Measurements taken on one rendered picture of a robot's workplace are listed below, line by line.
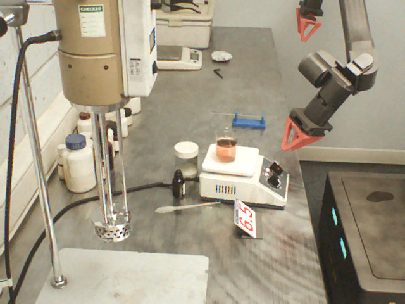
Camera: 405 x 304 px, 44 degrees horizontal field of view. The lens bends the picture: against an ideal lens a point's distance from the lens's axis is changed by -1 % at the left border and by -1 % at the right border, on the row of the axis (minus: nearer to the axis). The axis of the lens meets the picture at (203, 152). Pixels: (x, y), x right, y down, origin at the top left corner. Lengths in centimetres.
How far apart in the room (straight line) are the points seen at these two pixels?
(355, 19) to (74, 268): 80
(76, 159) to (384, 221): 112
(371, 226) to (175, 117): 78
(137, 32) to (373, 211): 140
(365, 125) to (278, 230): 182
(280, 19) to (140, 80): 194
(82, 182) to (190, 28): 114
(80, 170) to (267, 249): 47
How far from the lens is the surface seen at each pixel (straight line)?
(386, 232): 182
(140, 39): 66
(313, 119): 112
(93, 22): 66
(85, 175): 120
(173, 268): 98
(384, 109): 284
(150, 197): 119
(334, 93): 109
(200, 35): 219
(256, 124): 151
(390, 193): 203
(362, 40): 116
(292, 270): 101
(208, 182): 114
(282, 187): 117
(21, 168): 116
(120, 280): 96
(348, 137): 287
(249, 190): 114
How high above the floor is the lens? 142
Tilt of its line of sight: 29 degrees down
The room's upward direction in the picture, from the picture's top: 1 degrees clockwise
